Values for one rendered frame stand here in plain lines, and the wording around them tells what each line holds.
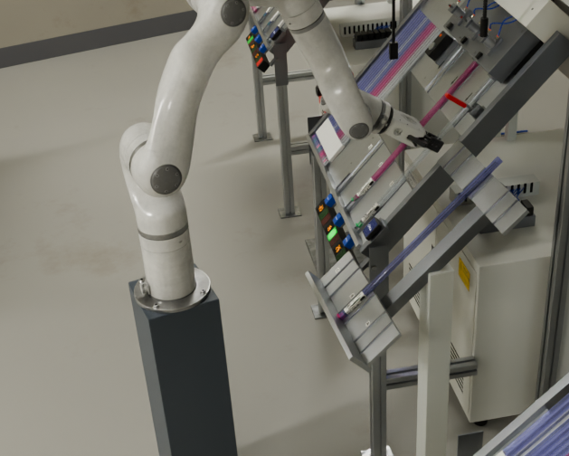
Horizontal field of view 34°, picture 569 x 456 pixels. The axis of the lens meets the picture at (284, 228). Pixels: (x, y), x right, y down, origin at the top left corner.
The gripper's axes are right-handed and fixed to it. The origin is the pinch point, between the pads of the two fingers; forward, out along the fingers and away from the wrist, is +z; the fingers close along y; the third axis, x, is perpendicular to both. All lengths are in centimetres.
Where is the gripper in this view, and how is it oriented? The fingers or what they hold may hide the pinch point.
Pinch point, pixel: (432, 142)
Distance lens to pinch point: 240.0
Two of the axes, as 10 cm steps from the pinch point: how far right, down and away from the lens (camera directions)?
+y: -1.7, -5.1, 8.4
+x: -4.8, 7.9, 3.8
